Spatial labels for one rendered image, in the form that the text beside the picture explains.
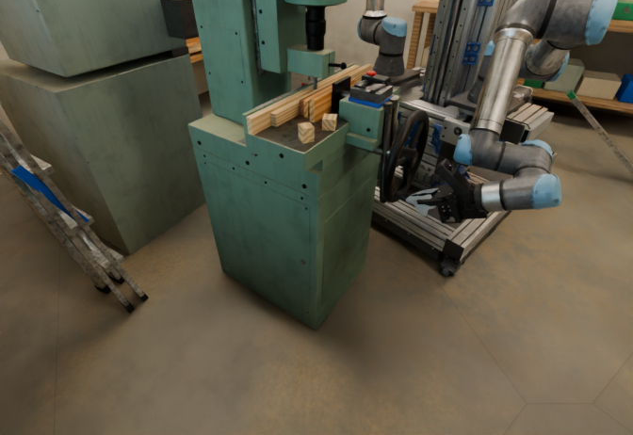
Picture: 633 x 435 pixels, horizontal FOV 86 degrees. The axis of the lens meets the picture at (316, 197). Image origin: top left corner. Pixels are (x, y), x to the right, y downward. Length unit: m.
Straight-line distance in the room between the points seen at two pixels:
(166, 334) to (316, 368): 0.65
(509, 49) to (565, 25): 0.13
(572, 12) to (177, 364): 1.68
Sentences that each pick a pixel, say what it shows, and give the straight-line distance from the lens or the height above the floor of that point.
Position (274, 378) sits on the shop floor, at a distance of 1.48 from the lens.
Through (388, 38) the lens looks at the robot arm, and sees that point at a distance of 1.73.
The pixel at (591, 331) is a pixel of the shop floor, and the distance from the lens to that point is 1.97.
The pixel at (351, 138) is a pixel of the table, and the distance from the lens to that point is 1.04.
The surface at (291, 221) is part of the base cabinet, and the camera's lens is 1.17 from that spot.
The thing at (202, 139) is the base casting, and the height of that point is 0.76.
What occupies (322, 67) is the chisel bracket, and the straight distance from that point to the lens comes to 1.08.
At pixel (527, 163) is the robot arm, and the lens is 0.95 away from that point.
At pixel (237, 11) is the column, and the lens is 1.15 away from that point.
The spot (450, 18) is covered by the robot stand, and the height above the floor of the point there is 1.08.
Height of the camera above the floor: 1.34
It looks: 37 degrees down
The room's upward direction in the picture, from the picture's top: 1 degrees clockwise
